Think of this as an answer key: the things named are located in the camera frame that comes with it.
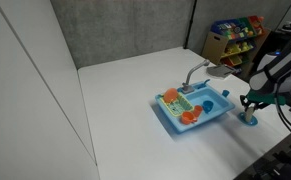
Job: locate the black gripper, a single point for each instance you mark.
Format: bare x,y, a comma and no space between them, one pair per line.
256,104

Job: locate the cream toy bottle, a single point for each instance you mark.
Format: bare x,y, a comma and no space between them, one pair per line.
249,114

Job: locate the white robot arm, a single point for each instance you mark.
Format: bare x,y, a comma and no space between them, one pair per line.
278,66

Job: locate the round blue plate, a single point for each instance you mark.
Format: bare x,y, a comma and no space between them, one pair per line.
243,120

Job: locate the blue toy sink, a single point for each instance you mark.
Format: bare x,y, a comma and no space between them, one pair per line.
220,106

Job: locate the grey metal mounting plate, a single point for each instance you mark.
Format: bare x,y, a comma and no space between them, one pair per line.
218,71

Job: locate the small blue cup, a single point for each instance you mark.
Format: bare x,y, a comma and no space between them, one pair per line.
225,93

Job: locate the small orange cup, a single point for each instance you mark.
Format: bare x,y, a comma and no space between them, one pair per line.
198,110

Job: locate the yellow toy bin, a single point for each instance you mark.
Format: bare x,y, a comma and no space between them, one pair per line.
233,50

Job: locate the black equipment rack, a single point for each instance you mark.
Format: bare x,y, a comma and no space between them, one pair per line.
281,160

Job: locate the grey toy faucet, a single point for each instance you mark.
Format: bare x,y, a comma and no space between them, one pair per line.
191,73

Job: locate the yellow green dish rack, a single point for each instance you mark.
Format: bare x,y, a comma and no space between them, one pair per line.
182,105

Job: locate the wooden toy shelf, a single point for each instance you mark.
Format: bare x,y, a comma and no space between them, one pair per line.
212,43

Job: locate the orange toy bowl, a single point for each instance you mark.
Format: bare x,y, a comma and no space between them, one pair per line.
170,95

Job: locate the green toy bin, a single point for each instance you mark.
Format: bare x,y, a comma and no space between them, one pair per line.
244,22

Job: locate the blue toy bin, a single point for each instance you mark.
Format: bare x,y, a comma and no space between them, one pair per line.
223,26

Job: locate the red toy bin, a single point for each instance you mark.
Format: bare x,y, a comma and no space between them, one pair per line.
256,20

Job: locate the black vertical pole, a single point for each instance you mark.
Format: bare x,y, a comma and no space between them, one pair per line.
190,23

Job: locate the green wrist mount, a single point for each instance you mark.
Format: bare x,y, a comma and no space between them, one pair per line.
268,98

